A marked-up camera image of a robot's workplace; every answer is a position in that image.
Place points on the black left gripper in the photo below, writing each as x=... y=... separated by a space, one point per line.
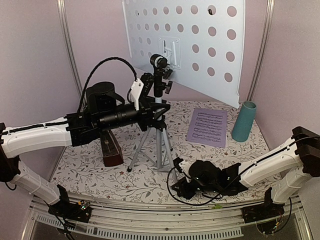
x=147 y=114

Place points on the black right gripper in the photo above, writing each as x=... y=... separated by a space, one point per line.
x=184 y=190

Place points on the light blue music stand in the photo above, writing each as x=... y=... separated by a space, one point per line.
x=202 y=40

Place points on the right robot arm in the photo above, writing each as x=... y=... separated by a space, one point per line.
x=299 y=155

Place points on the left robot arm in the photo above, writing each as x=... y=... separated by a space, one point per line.
x=105 y=110

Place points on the brown wooden metronome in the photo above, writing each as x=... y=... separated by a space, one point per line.
x=111 y=151

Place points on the purple sheet music page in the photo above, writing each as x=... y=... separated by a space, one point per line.
x=208 y=127

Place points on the teal cup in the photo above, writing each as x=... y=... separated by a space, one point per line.
x=244 y=122

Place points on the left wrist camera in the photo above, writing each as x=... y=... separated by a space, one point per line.
x=141 y=86

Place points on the aluminium base frame rail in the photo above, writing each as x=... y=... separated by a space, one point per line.
x=124 y=220

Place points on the left aluminium frame post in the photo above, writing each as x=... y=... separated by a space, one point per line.
x=62 y=13

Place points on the aluminium frame post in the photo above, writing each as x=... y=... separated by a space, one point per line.
x=262 y=49
x=62 y=13

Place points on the right aluminium frame post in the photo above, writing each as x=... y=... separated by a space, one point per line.
x=262 y=49

